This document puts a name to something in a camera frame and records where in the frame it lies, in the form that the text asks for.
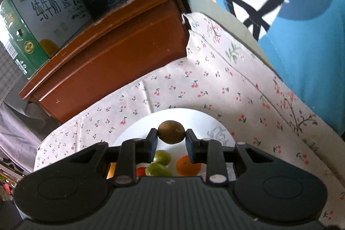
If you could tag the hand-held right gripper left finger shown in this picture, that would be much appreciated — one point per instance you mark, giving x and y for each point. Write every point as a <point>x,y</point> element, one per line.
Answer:
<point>153,145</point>

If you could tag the green jujube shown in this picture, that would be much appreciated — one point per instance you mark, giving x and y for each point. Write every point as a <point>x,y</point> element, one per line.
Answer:
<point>162,157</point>
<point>157,170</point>

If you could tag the red cherry tomato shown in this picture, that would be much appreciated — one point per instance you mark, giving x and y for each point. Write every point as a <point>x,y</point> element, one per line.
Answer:
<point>140,172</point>

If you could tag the dark brown longan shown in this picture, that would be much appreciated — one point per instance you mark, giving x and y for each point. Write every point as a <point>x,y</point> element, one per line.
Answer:
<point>171,132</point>

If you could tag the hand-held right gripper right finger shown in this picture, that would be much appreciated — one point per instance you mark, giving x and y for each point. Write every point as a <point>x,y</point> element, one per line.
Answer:
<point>190,147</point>

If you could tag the white plate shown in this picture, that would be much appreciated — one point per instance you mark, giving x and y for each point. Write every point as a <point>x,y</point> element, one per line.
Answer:
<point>188,116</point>

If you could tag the green cardboard carton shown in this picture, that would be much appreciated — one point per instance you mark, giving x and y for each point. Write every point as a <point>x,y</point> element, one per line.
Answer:
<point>29,49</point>

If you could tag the brown wooden nightstand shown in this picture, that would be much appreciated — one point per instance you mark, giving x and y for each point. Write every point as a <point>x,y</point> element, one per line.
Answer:
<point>107,63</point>

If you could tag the cherry print tablecloth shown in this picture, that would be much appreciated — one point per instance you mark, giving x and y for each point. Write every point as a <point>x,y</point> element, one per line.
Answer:
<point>215,84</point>

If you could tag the mandarin orange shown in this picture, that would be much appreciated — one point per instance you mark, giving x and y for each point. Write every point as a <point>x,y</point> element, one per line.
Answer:
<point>186,165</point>
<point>111,172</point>

